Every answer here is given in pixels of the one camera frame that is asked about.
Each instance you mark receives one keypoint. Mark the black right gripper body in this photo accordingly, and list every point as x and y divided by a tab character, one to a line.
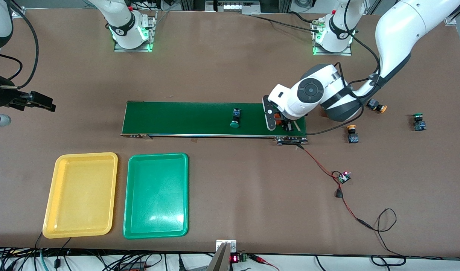
1	96

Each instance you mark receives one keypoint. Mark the green push button switch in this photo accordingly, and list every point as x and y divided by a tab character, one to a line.
419	124
235	117

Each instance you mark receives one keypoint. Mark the yellow push button switch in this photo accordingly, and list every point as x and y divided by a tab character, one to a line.
352	134
378	107

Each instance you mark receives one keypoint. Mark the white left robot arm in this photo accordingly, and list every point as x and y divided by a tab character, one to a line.
403	26

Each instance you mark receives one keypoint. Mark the small green circuit board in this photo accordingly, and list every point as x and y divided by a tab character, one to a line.
343	177

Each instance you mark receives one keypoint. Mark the small black inline connector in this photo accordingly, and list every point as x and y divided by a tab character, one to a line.
338	194

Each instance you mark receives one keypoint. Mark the yellow plastic tray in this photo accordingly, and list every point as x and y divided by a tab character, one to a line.
80	195

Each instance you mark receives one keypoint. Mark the green conveyor belt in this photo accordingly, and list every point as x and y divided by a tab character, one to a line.
177	118

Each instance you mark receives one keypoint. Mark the red clip lead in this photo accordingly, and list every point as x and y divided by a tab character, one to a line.
261	259

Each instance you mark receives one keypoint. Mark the red LED display module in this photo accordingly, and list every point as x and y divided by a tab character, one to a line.
235	258

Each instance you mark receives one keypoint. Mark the green plastic tray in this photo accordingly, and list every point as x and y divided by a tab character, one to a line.
156	203

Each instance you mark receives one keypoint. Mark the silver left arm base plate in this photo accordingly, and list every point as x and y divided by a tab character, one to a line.
347	52

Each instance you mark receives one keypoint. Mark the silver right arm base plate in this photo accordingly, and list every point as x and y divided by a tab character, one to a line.
151	34

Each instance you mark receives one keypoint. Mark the silver mounting bracket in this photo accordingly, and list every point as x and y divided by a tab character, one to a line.
219	242

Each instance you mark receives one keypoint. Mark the silver machine frame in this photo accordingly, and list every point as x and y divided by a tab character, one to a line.
215	5

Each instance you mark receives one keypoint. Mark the grey camera mount pole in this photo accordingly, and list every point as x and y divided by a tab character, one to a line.
218	261

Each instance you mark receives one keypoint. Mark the aluminium frame profile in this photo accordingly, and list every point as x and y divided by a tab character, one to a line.
450	19

